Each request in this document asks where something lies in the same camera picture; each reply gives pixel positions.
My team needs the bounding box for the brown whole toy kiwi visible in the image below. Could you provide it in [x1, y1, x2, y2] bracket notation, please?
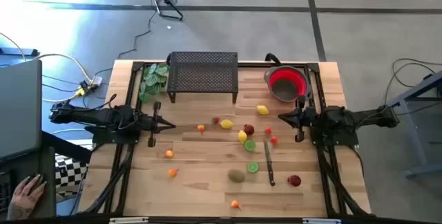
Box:
[227, 169, 246, 184]

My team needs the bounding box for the black aluminium table frame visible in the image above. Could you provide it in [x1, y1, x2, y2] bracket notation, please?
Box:
[77, 60, 373, 218]

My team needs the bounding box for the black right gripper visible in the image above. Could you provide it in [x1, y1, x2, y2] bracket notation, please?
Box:
[278, 95, 321, 143]

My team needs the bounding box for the grey-blue table frame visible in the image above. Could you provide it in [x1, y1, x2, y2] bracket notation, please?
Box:
[381, 70, 442, 180]

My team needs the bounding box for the green potted plant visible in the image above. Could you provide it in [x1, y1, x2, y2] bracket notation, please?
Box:
[138, 62, 170, 104]

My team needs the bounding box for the silver bracket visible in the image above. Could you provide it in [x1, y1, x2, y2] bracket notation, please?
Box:
[302, 218, 342, 224]
[109, 216, 149, 224]

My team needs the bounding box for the dark flat floor bar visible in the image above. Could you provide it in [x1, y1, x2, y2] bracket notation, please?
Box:
[0, 47, 39, 57]

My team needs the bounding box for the black perforated metal shelf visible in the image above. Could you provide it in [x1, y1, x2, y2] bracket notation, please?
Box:
[166, 51, 239, 104]

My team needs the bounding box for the black diagonal beam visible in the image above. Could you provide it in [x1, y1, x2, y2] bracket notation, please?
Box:
[41, 130, 93, 165]

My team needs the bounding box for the black curved hose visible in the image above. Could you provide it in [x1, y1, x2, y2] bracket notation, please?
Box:
[265, 53, 281, 66]

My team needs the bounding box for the red collapsible colander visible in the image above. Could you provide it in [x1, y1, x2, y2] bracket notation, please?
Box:
[264, 64, 311, 103]

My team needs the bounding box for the black fan cable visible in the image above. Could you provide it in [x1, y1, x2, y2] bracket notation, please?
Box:
[117, 0, 155, 60]

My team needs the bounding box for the black desk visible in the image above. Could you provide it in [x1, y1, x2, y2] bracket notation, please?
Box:
[0, 146, 58, 220]

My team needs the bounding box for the black-handled kitchen knife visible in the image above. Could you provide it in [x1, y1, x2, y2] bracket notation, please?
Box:
[264, 140, 276, 187]

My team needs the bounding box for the person's hand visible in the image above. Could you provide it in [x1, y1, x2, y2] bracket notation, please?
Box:
[12, 174, 48, 211]

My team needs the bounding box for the black keyboard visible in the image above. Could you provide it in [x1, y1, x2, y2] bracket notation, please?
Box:
[0, 171, 13, 214]

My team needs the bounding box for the cream floor cable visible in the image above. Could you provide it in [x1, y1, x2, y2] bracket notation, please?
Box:
[32, 53, 95, 103]
[0, 32, 28, 62]

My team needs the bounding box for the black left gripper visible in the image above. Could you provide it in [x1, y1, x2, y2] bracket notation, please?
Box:
[137, 101, 177, 148]

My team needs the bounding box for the person's forearm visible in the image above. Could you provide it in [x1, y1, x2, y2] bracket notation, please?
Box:
[6, 201, 35, 221]

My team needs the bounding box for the black floor cable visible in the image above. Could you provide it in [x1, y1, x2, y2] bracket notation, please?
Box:
[383, 57, 442, 97]

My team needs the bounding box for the black-white checkerboard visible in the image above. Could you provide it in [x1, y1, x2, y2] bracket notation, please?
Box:
[54, 153, 90, 197]

